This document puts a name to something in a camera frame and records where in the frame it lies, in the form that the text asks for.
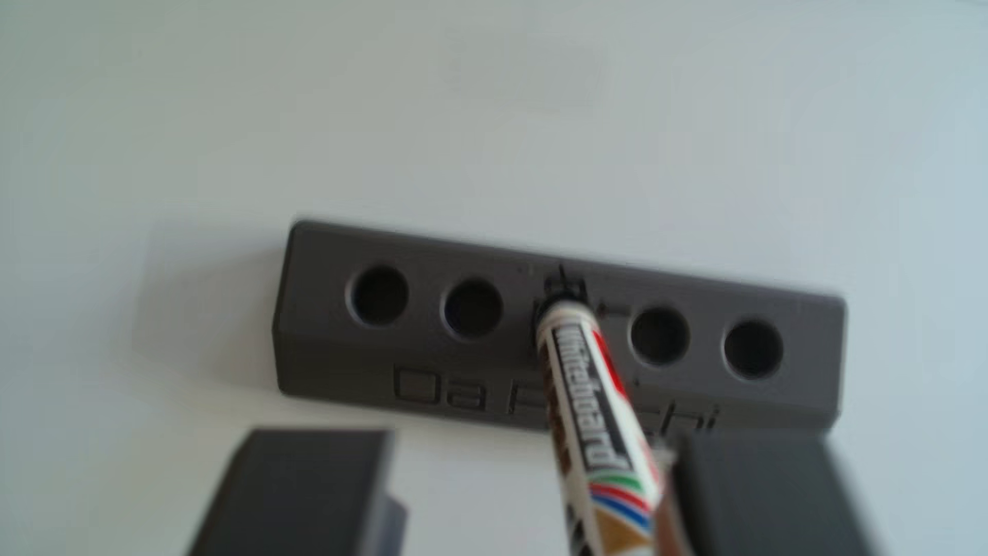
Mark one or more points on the white whiteboard marker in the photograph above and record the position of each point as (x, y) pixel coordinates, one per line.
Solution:
(594, 401)

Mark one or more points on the grey marker holder block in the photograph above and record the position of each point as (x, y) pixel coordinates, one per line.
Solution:
(324, 340)

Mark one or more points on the whiteboard with silver frame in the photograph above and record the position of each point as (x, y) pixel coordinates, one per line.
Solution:
(154, 116)

